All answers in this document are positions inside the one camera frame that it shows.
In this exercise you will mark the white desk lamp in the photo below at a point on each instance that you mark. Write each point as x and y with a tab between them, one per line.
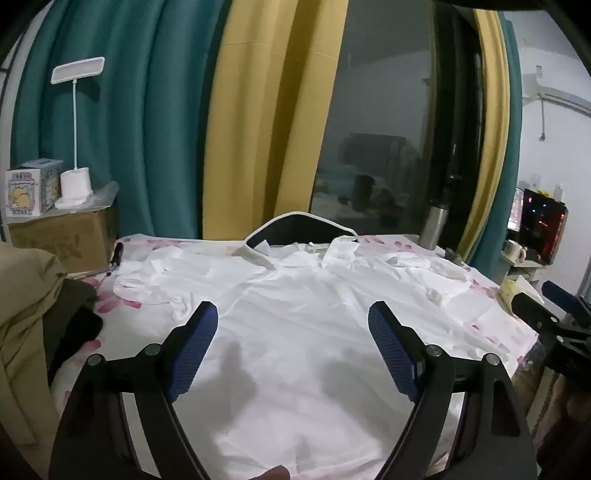
76	184

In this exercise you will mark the white garment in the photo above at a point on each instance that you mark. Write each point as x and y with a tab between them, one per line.
295	323

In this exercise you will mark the cardboard box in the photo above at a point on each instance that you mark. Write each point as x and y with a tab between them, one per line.
60	240

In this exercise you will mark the small dark object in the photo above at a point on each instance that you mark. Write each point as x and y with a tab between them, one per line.
452	255

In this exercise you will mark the person's left hand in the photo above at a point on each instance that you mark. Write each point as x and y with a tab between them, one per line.
272	474

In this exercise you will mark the yellow curtain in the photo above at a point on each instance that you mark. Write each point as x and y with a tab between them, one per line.
268	115
494	115

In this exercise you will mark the glass sliding door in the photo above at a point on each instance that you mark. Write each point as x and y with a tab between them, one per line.
383	115

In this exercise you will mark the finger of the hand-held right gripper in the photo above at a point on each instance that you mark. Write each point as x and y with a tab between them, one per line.
565	297
535	309

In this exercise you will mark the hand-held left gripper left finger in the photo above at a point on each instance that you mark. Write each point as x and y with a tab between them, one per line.
201	341

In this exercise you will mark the yellow packet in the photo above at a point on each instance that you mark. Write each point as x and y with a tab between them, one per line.
510	290

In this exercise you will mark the dark cloth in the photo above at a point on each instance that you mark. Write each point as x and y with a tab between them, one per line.
74	323

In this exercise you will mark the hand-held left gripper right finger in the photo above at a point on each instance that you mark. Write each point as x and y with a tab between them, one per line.
388	344

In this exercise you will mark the white mug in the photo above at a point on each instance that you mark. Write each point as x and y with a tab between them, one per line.
513	251

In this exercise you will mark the lit monitor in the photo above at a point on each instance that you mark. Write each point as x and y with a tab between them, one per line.
515	207

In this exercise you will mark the white air conditioner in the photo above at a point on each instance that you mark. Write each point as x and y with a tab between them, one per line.
563	94

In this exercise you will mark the cartoon tissue box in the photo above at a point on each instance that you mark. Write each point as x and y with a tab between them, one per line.
27	194

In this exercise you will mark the beige cloth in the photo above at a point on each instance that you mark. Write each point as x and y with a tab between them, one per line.
23	300

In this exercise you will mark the steel thermos bottle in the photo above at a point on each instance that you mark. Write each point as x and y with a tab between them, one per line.
433	226

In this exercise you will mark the teal curtain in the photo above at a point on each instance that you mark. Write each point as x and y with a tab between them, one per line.
510	152
138	115

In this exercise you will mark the black screwdriver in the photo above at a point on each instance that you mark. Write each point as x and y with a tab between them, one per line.
118	251

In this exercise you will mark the floral bed sheet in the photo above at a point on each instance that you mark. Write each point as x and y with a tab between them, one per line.
115	304

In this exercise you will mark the computer case with lights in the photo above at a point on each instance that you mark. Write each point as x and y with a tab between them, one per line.
545	221

